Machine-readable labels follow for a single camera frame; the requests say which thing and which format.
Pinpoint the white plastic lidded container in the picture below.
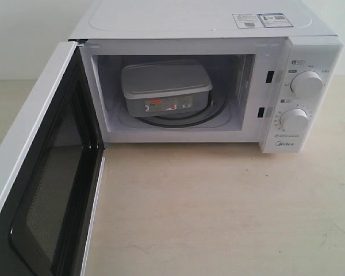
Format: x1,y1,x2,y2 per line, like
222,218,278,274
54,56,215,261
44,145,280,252
121,59,213,118

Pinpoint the white microwave door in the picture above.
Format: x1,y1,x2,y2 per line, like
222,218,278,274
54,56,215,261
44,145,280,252
0,41,104,275

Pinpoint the glass microwave turntable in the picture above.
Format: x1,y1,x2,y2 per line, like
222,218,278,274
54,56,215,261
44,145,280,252
122,90,228,128

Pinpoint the white microwave oven body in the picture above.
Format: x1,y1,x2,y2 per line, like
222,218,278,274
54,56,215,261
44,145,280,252
70,1,343,153

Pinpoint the lower white timer knob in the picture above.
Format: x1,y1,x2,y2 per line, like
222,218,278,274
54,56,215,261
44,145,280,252
279,108,309,132

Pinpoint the upper white control knob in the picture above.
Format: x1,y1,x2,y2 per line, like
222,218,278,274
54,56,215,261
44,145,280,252
290,71,324,99

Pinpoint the blue white label sticker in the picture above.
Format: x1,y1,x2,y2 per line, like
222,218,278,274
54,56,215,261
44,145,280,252
232,13,293,29

